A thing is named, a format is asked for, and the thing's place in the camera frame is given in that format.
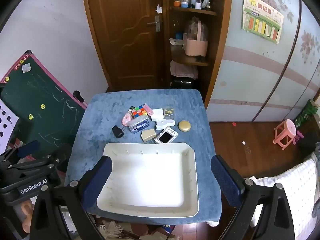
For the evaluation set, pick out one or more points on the white plastic stand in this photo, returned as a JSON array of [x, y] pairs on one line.
[[160, 123]]

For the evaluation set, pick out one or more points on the brown wooden door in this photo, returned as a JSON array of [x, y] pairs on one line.
[[125, 55]]

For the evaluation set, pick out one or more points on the clear case with yellow stickers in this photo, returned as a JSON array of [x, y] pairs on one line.
[[169, 112]]

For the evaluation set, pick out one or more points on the white perforated board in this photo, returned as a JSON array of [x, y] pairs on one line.
[[6, 125]]

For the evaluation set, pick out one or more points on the white door hook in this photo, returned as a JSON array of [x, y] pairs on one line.
[[158, 9]]

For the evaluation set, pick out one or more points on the white checkered blanket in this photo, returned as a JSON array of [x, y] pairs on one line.
[[300, 187]]

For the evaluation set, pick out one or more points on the pink correction tape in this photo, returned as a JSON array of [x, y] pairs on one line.
[[126, 118]]

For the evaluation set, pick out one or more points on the dark object under towel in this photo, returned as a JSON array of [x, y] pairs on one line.
[[183, 83]]

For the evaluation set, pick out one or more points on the green patterned bag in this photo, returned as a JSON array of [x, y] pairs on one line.
[[306, 115]]

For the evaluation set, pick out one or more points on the cream yarn tassels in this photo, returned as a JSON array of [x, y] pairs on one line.
[[112, 230]]

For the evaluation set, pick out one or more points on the crumpled white cloth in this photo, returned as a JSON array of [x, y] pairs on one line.
[[176, 41]]

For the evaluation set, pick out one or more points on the wooden corner shelf unit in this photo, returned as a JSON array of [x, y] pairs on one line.
[[217, 55]]

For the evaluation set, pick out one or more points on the folded pink towel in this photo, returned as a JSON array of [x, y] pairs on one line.
[[182, 70]]

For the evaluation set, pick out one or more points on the small blue cup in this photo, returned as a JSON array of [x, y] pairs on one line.
[[178, 35]]

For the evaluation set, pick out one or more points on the white plastic tray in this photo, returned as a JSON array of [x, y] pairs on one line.
[[145, 180]]

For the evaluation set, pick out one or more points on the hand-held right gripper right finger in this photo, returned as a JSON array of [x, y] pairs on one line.
[[225, 180]]

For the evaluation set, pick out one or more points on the black charger plug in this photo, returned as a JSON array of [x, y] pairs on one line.
[[117, 131]]

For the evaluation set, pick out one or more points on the pink plastic stool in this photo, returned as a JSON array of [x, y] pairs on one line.
[[287, 130]]

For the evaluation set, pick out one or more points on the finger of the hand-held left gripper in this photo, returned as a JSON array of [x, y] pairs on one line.
[[37, 165], [27, 146]]

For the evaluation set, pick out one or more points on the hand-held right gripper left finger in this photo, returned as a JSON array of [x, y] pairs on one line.
[[97, 180]]

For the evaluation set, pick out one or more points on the wall poster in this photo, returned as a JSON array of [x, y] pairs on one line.
[[262, 17]]

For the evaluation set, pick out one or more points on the round gold compact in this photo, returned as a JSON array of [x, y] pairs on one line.
[[184, 126]]

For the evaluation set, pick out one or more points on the beige rectangular block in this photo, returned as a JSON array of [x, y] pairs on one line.
[[148, 135]]

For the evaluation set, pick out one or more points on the green chalkboard with pink frame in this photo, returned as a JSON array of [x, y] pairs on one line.
[[45, 105]]

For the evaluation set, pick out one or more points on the clear box with blue label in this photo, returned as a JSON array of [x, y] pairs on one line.
[[138, 126]]

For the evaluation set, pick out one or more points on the colourful puzzle cube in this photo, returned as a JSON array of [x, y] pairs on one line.
[[139, 111]]

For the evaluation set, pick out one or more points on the small purple toy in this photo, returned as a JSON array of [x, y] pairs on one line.
[[299, 137]]

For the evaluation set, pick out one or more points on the small pink clip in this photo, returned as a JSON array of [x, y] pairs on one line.
[[149, 110]]

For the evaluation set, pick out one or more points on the black easel knob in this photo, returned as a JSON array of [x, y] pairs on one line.
[[78, 96]]

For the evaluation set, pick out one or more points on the floral sliding wardrobe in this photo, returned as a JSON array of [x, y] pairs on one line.
[[250, 80]]

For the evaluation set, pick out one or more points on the white handheld game console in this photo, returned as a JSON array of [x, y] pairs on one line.
[[165, 136]]

